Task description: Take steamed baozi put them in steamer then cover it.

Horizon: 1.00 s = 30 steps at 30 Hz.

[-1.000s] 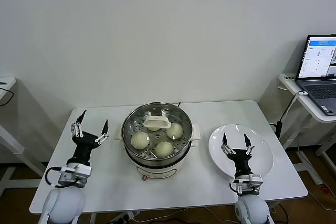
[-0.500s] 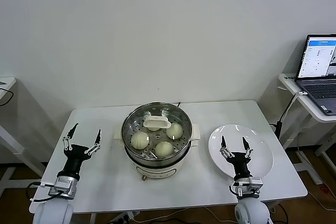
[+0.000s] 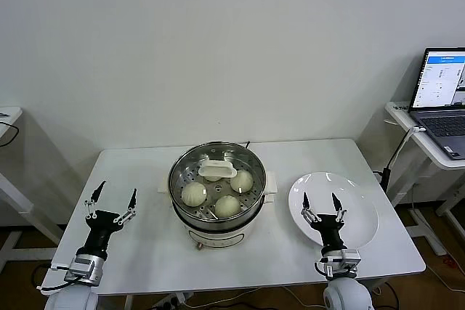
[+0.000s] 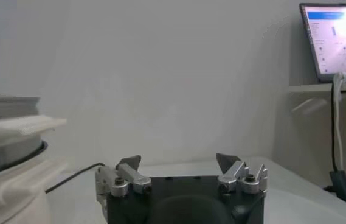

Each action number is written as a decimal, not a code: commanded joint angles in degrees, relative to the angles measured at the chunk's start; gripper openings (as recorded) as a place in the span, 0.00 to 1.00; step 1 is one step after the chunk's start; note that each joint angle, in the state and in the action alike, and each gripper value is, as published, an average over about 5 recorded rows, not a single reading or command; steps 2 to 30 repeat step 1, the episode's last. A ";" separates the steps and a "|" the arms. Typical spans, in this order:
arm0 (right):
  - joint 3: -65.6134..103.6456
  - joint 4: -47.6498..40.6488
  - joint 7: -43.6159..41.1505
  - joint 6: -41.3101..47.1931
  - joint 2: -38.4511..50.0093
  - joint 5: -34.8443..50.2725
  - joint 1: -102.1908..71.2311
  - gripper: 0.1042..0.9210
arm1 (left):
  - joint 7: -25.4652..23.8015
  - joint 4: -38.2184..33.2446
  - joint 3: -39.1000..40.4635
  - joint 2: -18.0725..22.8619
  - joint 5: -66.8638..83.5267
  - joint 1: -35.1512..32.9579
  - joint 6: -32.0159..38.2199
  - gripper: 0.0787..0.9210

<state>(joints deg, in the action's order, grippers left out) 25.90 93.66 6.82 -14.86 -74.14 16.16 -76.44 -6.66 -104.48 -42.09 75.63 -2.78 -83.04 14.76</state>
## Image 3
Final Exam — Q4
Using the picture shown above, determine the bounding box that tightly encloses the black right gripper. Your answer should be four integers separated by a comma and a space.
300, 192, 348, 253

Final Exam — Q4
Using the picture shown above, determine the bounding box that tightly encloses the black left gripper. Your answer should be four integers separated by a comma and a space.
76, 180, 139, 262

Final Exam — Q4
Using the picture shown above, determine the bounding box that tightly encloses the perforated steel steamer basket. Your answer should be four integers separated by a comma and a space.
167, 142, 268, 224

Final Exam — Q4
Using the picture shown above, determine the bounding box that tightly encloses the white round plate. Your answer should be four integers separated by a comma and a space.
288, 171, 380, 249

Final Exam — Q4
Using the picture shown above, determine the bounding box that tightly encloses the white floor power strip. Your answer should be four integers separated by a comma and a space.
152, 293, 193, 310

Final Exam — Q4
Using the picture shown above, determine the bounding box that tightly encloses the white side table with laptop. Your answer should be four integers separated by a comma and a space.
384, 100, 465, 257

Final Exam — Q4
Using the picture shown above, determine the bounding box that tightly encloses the grey open laptop bright screen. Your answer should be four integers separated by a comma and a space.
409, 46, 465, 161

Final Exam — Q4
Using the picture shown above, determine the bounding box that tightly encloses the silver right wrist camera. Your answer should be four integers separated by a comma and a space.
314, 248, 361, 280

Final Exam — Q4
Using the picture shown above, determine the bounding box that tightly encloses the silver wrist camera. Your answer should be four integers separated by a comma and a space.
50, 257, 106, 285
314, 248, 361, 280

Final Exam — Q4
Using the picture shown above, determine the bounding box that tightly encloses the black cylindrical cable adapter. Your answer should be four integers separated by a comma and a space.
373, 166, 392, 195

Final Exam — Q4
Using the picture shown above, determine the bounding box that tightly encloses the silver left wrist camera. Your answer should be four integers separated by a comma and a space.
50, 257, 106, 285

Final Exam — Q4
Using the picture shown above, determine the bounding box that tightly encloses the black looped cable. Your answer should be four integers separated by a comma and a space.
0, 122, 21, 148

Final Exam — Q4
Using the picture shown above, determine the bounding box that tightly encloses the white laptop usb cable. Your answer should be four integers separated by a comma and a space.
387, 126, 428, 171

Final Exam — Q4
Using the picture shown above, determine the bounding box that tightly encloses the white side table with cable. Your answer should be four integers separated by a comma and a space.
0, 106, 65, 264

